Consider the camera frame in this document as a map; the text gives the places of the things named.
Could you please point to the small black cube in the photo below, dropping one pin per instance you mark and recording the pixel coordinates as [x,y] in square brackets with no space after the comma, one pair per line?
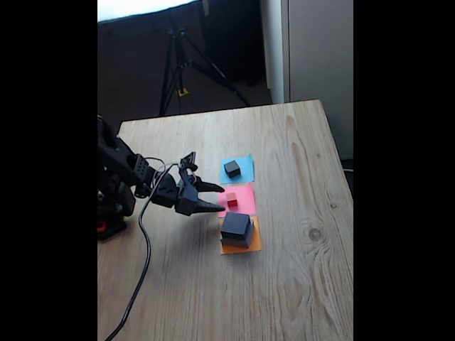
[231,168]

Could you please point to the red base clamp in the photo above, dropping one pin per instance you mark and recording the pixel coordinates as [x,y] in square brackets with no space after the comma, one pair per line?
[101,226]

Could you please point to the medium black block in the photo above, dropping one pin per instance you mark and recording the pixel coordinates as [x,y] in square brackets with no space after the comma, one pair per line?
[234,224]

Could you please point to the bright white panel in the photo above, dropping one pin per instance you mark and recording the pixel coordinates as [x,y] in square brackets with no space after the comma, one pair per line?
[142,7]

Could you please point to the pink paper sheet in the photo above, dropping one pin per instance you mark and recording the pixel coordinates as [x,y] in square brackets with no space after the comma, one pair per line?
[247,197]

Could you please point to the orange paper sheet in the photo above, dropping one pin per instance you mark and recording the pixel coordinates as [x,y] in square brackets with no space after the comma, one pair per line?
[256,245]

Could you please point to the black tripod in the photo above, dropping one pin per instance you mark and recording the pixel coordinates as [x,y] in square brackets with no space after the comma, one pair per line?
[217,71]

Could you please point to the large black block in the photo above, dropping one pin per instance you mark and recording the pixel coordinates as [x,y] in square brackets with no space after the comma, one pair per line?
[238,243]

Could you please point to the blue paper sheet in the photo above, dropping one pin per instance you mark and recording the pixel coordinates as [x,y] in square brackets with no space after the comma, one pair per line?
[248,170]

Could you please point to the bare circuit board camera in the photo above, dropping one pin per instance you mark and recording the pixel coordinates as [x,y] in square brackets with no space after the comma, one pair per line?
[188,161]

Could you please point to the small red cube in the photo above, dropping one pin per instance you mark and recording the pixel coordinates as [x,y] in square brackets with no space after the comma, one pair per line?
[232,201]

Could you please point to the white cabinet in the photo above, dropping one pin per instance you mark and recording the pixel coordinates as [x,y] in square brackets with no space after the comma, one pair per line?
[320,53]

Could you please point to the yellow tripod tag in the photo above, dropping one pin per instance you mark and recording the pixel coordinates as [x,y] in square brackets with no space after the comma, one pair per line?
[183,92]

